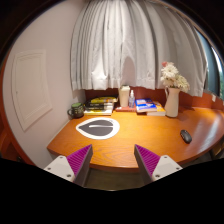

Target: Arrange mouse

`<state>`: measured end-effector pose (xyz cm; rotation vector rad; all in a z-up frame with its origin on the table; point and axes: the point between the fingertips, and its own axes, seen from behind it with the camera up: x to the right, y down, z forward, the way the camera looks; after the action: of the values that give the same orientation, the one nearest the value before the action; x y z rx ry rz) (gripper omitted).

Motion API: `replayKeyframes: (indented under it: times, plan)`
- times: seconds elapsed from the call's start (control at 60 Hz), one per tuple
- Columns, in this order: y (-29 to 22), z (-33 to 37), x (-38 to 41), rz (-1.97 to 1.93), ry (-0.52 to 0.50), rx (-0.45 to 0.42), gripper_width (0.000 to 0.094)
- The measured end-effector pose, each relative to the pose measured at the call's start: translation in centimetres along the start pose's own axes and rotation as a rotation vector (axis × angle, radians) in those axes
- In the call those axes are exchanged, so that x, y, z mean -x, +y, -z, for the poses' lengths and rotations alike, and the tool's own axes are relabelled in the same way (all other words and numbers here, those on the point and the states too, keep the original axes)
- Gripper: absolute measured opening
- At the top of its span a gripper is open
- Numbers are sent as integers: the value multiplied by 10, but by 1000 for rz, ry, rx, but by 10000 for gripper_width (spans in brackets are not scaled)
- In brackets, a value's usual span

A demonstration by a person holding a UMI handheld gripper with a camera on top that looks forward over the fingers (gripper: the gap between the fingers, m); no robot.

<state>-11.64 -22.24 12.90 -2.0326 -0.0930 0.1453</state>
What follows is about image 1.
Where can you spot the white pleated curtain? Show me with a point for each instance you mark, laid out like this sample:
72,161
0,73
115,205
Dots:
125,42

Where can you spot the leaf-shaped grey mouse pad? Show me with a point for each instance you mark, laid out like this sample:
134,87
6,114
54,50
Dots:
100,128

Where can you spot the beige plastic container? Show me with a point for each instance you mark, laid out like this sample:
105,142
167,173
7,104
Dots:
124,95

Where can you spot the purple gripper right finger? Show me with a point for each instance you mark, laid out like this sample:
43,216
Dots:
152,166

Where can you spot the black computer mouse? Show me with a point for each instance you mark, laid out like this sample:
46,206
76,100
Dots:
186,136

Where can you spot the red thin book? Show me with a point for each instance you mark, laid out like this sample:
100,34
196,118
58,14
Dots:
125,109

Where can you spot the clear sanitizer bottle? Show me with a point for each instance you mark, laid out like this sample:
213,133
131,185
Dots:
131,99

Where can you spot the white ceramic vase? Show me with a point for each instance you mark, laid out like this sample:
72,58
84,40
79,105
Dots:
172,102

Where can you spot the white artificial flowers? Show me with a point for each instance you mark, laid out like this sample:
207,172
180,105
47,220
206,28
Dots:
171,77

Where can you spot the yellow book under blue book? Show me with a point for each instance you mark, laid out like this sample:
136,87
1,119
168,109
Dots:
159,112

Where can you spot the dark green mug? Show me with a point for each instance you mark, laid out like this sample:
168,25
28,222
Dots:
76,110

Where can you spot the stack of dark books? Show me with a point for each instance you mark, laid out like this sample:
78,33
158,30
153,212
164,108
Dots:
100,106

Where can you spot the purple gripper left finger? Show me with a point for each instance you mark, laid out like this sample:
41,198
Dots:
74,167

